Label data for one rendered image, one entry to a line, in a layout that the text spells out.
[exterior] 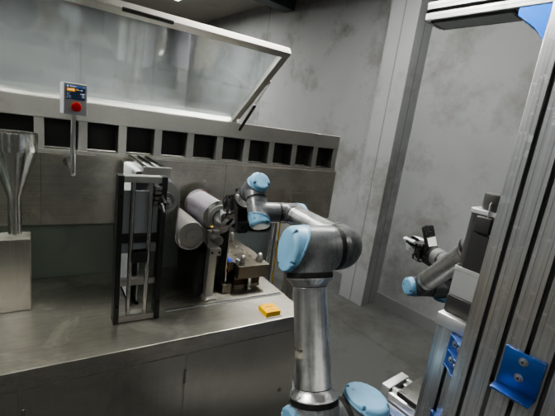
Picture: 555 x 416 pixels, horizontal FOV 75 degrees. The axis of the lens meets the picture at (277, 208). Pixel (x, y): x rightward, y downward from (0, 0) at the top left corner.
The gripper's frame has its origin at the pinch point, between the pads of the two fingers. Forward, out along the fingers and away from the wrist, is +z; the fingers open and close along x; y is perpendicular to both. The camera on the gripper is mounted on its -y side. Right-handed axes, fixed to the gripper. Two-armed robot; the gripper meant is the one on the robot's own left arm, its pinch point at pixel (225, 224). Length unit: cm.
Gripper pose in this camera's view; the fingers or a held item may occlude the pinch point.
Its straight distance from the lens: 155.1
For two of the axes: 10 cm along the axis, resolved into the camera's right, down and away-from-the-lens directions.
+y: -2.3, -9.0, 3.6
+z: -4.8, 4.3, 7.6
